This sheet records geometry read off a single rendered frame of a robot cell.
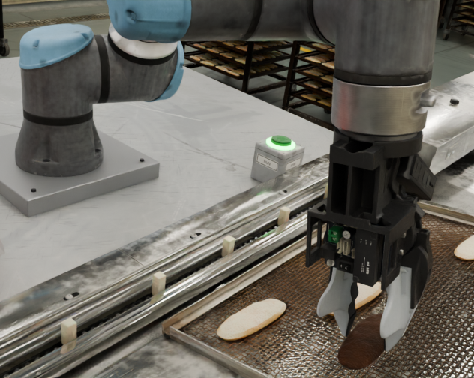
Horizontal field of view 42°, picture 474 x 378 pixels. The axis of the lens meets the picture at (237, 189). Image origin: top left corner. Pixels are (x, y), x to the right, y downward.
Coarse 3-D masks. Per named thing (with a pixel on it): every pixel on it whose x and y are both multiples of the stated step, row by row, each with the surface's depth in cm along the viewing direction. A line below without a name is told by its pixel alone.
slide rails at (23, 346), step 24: (312, 192) 110; (264, 216) 100; (216, 240) 92; (264, 240) 94; (168, 264) 85; (192, 264) 86; (216, 264) 87; (120, 288) 79; (144, 288) 80; (168, 288) 80; (96, 312) 74; (48, 336) 70; (0, 360) 66; (48, 360) 67
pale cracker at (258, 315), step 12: (264, 300) 72; (276, 300) 72; (240, 312) 69; (252, 312) 69; (264, 312) 69; (276, 312) 70; (228, 324) 67; (240, 324) 67; (252, 324) 67; (264, 324) 68; (228, 336) 66; (240, 336) 66
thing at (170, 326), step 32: (448, 224) 93; (288, 256) 83; (448, 256) 84; (224, 288) 74; (448, 288) 76; (192, 320) 69; (224, 320) 70; (416, 320) 69; (256, 352) 64; (384, 352) 64; (448, 352) 64
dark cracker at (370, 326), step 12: (360, 324) 60; (372, 324) 60; (348, 336) 59; (360, 336) 58; (372, 336) 58; (348, 348) 57; (360, 348) 57; (372, 348) 57; (348, 360) 56; (360, 360) 56; (372, 360) 56
